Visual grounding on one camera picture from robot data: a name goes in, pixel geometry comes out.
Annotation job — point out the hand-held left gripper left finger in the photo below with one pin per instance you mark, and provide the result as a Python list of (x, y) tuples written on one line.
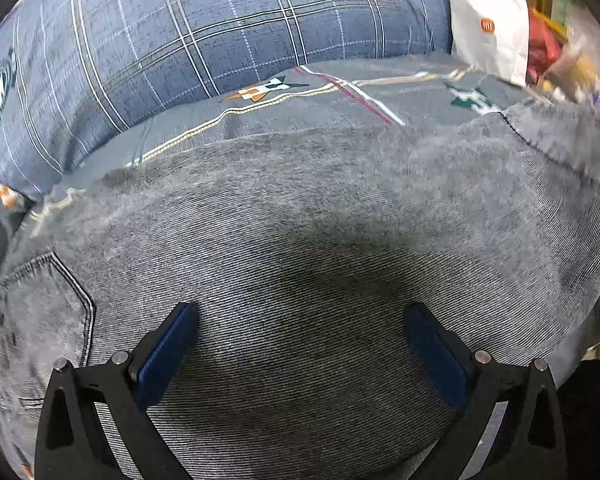
[(167, 347)]

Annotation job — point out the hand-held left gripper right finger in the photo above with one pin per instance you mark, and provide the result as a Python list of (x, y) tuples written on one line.
[(435, 347)]

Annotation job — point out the grey denim pants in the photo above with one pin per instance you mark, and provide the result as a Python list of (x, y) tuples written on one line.
[(305, 220)]

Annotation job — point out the grey patterned bed sheet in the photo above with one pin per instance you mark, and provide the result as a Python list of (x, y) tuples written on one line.
[(340, 105)]

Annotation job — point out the red plastic bag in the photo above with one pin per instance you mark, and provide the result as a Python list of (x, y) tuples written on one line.
[(542, 47)]

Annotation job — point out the blue plaid pillow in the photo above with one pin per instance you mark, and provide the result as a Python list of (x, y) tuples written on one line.
[(205, 30)]

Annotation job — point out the clear plastic bag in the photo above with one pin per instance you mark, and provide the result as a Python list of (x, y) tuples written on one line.
[(587, 60)]

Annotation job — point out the white paper bag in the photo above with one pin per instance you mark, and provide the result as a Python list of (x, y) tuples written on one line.
[(495, 25)]

